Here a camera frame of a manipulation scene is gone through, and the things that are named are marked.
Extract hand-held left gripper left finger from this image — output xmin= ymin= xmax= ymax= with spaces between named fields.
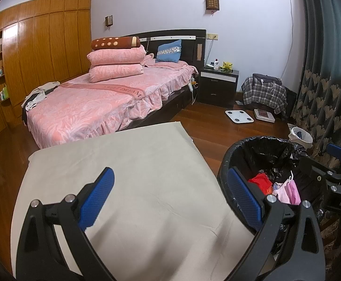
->
xmin=17 ymin=167 xmax=115 ymax=281

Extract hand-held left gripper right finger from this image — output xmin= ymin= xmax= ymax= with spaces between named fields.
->
xmin=227 ymin=167 xmax=326 ymax=281

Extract red cloth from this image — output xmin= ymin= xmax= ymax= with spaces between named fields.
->
xmin=247 ymin=173 xmax=274 ymax=195

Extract black trash bin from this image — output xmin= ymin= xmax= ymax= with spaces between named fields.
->
xmin=217 ymin=136 xmax=330 ymax=258

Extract bright pink cloth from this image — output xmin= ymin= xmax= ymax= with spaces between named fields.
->
xmin=276 ymin=176 xmax=301 ymax=205

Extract black plastic bin liner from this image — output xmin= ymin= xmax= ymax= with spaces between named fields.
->
xmin=226 ymin=136 xmax=330 ymax=258

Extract small white waste bin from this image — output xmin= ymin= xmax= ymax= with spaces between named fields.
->
xmin=288 ymin=126 xmax=314 ymax=150

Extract black bag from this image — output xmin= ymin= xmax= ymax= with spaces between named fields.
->
xmin=284 ymin=88 xmax=297 ymax=120

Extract dark patterned curtain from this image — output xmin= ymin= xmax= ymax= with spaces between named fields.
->
xmin=287 ymin=0 xmax=341 ymax=232

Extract white scale with dark top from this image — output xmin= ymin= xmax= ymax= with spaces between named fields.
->
xmin=253 ymin=108 xmax=276 ymax=123

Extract white bathroom scale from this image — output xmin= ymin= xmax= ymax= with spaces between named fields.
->
xmin=225 ymin=110 xmax=252 ymax=124

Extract plaid cloth bag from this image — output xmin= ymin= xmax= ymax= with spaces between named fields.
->
xmin=241 ymin=76 xmax=288 ymax=118

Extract pink bedspread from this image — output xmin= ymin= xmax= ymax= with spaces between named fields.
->
xmin=26 ymin=60 xmax=199 ymax=150

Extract dark backpack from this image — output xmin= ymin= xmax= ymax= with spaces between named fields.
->
xmin=252 ymin=73 xmax=282 ymax=84

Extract dark nightstand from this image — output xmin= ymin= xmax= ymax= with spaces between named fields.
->
xmin=196 ymin=66 xmax=239 ymax=109

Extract pile of clothes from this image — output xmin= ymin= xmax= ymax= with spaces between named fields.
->
xmin=21 ymin=82 xmax=61 ymax=120

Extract white air conditioner pipe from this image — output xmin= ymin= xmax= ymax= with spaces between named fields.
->
xmin=279 ymin=0 xmax=294 ymax=85

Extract folded pink quilt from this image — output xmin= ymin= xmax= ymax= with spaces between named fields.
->
xmin=88 ymin=63 xmax=145 ymax=83
xmin=87 ymin=46 xmax=147 ymax=66

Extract crumpled pink blanket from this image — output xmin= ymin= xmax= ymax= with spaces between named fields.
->
xmin=141 ymin=53 xmax=156 ymax=68

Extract brown dotted bolster pillow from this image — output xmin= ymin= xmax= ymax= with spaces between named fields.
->
xmin=91 ymin=36 xmax=142 ymax=50

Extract wooden wardrobe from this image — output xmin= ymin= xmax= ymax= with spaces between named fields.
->
xmin=0 ymin=0 xmax=92 ymax=129

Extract blue cushion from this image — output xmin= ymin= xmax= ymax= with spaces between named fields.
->
xmin=155 ymin=39 xmax=183 ymax=63

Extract dark wooden bed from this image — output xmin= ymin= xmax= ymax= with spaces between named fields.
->
xmin=24 ymin=29 xmax=207 ymax=150

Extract white cord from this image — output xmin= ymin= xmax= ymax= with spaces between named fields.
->
xmin=261 ymin=79 xmax=283 ymax=92

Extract white corded controller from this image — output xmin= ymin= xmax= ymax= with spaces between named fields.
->
xmin=188 ymin=76 xmax=199 ymax=104

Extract white power cable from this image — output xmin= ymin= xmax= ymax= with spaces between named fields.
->
xmin=204 ymin=39 xmax=215 ymax=68

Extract wooden lattice wall lamp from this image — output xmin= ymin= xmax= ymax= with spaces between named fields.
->
xmin=205 ymin=0 xmax=220 ymax=14

